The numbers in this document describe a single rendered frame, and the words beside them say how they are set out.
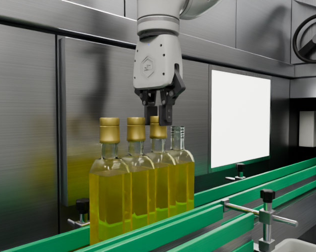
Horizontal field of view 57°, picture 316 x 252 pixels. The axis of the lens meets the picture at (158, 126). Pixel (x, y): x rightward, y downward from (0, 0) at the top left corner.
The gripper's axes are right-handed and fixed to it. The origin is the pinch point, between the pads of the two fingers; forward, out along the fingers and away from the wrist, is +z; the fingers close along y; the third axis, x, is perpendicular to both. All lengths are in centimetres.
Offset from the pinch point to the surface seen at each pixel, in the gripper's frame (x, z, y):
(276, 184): 45, 21, 4
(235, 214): 23.4, 24.9, 3.9
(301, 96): 101, -8, -9
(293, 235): 55, 39, 6
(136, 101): 4.5, -3.2, -12.2
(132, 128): -7.3, 2.3, 0.7
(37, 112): -18.0, -0.5, -15.4
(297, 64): 102, -23, -11
